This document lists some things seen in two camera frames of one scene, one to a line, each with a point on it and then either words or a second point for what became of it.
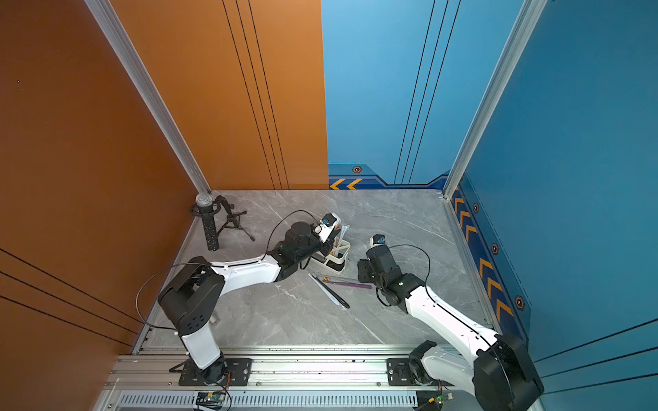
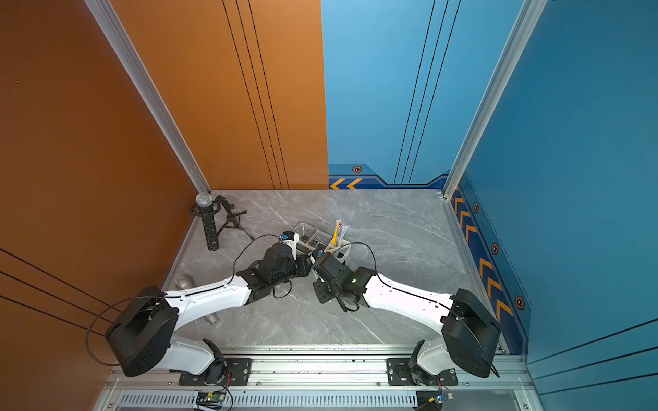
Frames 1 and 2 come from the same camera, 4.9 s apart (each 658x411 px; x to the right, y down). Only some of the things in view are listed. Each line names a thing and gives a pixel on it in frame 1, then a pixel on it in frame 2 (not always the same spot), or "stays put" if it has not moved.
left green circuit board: x=211 y=399 stays put
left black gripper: x=327 y=246 → x=304 y=268
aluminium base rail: x=278 y=383 stays put
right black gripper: x=362 y=267 → x=321 y=296
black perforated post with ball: x=205 y=201 stays put
